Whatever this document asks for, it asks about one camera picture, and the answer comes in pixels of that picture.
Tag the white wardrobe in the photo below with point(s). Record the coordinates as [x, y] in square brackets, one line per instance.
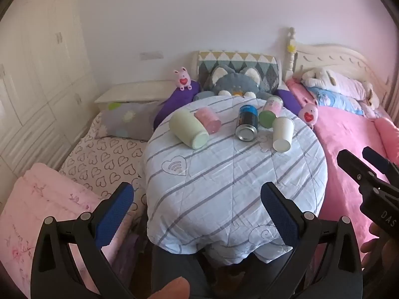
[40, 68]

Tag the round table with striped cloth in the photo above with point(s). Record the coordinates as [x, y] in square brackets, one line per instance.
[230, 177]

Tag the heart print bed sheet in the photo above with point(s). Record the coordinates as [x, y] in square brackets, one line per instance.
[106, 162]

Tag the pink cup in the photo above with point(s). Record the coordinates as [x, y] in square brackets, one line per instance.
[207, 118]

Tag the grey dotted pillow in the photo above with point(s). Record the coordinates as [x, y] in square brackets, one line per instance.
[131, 120]

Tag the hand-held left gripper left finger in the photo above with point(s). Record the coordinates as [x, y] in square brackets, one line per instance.
[114, 215]

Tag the blue cartoon pillow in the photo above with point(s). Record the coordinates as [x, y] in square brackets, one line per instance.
[336, 99]

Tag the diamond patterned cushion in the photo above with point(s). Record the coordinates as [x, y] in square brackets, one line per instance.
[240, 59]

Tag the pink can with green base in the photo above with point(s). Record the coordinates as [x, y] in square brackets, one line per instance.
[270, 110]

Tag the pink floral blanket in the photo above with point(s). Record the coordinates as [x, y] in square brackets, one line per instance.
[34, 205]

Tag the grey cat plush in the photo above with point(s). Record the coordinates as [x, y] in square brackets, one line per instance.
[237, 82]

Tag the dark drink can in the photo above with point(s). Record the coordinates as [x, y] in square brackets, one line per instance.
[247, 121]

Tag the small pink plush toy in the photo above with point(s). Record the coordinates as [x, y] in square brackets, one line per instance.
[183, 79]
[308, 113]

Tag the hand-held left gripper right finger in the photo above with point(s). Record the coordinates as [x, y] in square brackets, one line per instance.
[280, 218]

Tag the person's left hand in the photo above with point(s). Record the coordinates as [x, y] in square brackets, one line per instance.
[173, 290]

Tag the dark cloth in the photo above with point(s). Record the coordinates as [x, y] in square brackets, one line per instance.
[193, 274]

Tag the white paper cup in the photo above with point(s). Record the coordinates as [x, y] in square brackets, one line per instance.
[283, 134]

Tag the pink fleece blanket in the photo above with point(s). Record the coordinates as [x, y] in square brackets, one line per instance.
[343, 137]

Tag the white bed headboard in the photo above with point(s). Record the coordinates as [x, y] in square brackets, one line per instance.
[333, 57]

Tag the person's right hand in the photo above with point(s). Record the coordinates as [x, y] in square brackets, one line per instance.
[374, 243]

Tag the purple pillow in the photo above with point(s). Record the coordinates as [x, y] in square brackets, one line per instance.
[179, 99]

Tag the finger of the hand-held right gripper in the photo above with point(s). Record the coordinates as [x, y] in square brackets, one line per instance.
[358, 169]
[375, 157]

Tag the white plush dog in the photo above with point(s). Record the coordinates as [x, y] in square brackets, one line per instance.
[336, 79]

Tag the pink bolster pillow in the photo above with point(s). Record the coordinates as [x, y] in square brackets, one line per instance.
[386, 134]

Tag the pale green cup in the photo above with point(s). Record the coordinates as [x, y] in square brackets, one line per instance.
[187, 127]

